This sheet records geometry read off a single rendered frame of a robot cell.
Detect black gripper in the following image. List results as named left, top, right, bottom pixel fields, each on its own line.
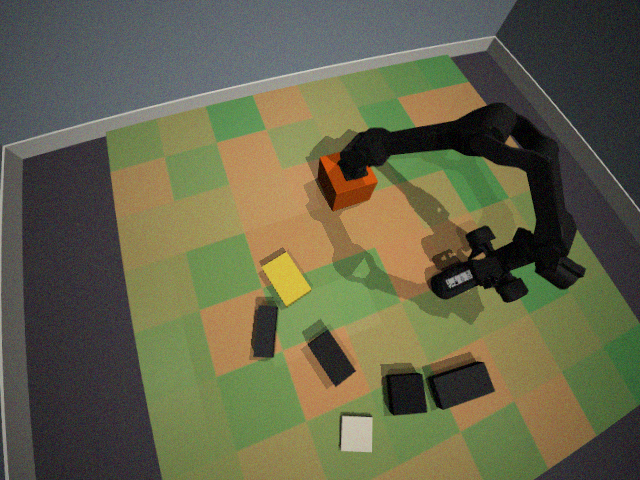
left=465, top=225, right=528, bottom=303

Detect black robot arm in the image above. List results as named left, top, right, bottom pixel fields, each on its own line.
left=338, top=103, right=586, bottom=290

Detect yellow rectangular block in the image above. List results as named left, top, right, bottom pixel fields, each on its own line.
left=262, top=252, right=311, bottom=308

